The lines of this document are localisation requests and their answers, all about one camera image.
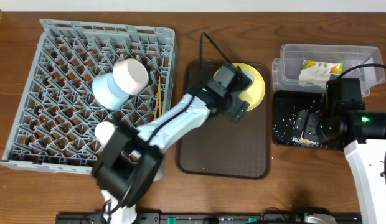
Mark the rice and peanut waste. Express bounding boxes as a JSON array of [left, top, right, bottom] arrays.
[[273, 99, 332, 149]]

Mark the yellow plate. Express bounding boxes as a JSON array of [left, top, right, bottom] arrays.
[[212, 62, 266, 111]]

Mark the wooden chopstick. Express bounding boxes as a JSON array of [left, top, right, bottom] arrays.
[[153, 91, 158, 120], [156, 75, 162, 118]]

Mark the white pink bowl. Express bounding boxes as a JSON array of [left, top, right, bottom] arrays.
[[113, 58, 149, 95]]

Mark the light blue bowl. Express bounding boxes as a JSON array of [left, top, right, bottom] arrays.
[[92, 73, 131, 110]]

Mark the white cup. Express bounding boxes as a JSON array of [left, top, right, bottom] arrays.
[[94, 121, 117, 146]]

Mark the green snack wrapper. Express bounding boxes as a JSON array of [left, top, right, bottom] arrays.
[[303, 60, 344, 75]]

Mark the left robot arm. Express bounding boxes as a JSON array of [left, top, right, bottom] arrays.
[[92, 62, 255, 223]]

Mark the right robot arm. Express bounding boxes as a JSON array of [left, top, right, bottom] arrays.
[[293, 77, 386, 223]]

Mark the grey dishwasher rack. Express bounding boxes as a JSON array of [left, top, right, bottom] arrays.
[[0, 19, 177, 174]]

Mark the black plastic bin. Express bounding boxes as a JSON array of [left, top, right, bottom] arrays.
[[272, 90, 343, 151]]

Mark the dark brown serving tray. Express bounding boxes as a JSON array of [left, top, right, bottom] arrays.
[[176, 63, 272, 180]]

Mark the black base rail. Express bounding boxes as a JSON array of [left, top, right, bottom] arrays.
[[55, 207, 362, 224]]

